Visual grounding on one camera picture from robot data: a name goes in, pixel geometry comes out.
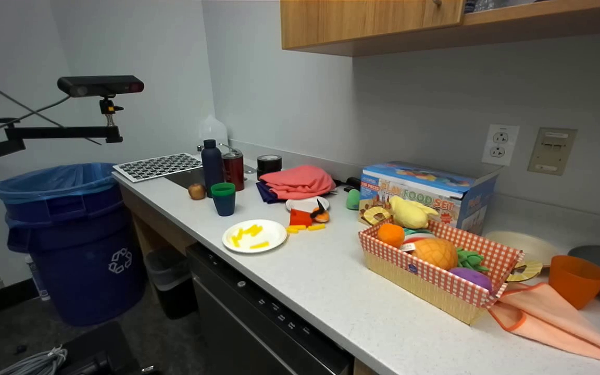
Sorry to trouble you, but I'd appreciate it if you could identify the peach orange napkin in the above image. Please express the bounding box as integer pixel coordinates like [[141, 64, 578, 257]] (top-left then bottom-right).
[[489, 282, 600, 360]]

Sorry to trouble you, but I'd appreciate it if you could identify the green blue cup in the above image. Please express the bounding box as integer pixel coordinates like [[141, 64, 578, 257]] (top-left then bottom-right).
[[210, 180, 234, 216]]

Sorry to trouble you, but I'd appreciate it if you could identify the white plate with yellow fries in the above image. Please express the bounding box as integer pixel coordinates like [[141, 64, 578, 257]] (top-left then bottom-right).
[[222, 218, 288, 253]]

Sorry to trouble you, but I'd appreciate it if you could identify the blue recycling bin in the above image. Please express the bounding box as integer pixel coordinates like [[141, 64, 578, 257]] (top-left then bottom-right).
[[0, 161, 146, 325]]

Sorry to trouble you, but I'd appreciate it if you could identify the black camera on stand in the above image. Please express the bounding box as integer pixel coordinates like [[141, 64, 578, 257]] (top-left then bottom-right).
[[0, 52, 146, 169]]

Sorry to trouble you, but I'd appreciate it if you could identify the black dishwasher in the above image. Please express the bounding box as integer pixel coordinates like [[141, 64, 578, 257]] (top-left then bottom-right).
[[187, 243, 352, 375]]

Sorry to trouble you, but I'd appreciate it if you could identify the dark blue bottle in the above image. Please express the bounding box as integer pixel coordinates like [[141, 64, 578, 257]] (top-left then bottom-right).
[[201, 140, 222, 186]]

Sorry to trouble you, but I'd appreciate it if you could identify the green toy ball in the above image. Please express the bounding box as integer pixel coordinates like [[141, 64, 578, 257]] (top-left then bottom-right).
[[345, 190, 360, 209]]

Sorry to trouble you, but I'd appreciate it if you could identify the black can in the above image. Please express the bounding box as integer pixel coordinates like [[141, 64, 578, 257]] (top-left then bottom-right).
[[256, 153, 280, 174]]

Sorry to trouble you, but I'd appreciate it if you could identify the small black trash bin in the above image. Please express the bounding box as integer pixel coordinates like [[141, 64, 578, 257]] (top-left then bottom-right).
[[146, 248, 196, 318]]

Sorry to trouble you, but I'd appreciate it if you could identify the wooden cabinet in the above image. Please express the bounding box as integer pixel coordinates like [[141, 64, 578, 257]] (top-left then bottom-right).
[[280, 0, 600, 56]]

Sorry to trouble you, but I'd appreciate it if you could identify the white wall outlet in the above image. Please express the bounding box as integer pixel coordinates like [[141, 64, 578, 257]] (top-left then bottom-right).
[[481, 125, 519, 166]]

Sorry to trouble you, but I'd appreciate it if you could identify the red fries holder toy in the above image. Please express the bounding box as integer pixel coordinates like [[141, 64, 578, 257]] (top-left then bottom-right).
[[284, 196, 331, 233]]

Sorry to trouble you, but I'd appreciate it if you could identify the white paper plate right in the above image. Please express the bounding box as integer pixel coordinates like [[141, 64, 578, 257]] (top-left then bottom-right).
[[487, 230, 557, 282]]

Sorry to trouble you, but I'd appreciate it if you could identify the orange plastic cup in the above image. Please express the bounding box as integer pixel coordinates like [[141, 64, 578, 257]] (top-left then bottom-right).
[[548, 255, 600, 310]]

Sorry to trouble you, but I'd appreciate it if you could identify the dark red jar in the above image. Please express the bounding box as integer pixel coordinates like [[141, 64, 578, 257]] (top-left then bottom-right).
[[222, 150, 243, 192]]

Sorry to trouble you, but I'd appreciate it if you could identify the red checkered food basket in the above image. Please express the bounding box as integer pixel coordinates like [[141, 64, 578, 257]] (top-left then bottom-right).
[[358, 223, 521, 325]]

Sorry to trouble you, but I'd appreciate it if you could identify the beige wall switch plate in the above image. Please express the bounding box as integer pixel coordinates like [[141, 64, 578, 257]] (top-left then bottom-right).
[[528, 127, 576, 174]]

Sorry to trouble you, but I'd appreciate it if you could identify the blue toy food box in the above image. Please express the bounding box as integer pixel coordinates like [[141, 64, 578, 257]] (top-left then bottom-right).
[[360, 161, 497, 233]]

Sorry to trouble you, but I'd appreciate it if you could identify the pink red cloth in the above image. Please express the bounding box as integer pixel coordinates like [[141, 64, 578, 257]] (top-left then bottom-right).
[[263, 164, 335, 200]]

